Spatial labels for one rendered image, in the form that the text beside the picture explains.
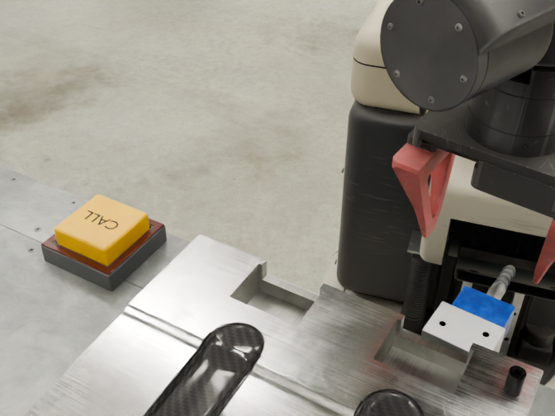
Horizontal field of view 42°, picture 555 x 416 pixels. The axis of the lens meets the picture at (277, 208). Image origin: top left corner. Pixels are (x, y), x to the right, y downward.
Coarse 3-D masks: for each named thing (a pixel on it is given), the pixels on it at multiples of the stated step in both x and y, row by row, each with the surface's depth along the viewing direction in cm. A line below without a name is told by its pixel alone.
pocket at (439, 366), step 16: (400, 320) 48; (400, 336) 49; (416, 336) 49; (384, 352) 48; (400, 352) 49; (416, 352) 49; (432, 352) 48; (448, 352) 48; (400, 368) 48; (416, 368) 48; (432, 368) 48; (448, 368) 48; (464, 368) 47; (448, 384) 47
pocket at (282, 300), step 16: (256, 272) 52; (240, 288) 51; (256, 288) 53; (272, 288) 53; (288, 288) 52; (256, 304) 53; (272, 304) 53; (288, 304) 53; (304, 304) 52; (288, 320) 51
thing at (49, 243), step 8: (152, 224) 67; (160, 224) 67; (152, 232) 66; (48, 240) 65; (144, 240) 65; (56, 248) 64; (64, 248) 64; (128, 248) 64; (136, 248) 64; (72, 256) 63; (80, 256) 63; (120, 256) 63; (128, 256) 63; (88, 264) 62; (96, 264) 62; (112, 264) 62; (120, 264) 62; (104, 272) 61
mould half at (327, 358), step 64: (192, 256) 53; (128, 320) 48; (192, 320) 48; (256, 320) 48; (320, 320) 48; (384, 320) 48; (64, 384) 44; (128, 384) 44; (256, 384) 44; (320, 384) 44; (384, 384) 44
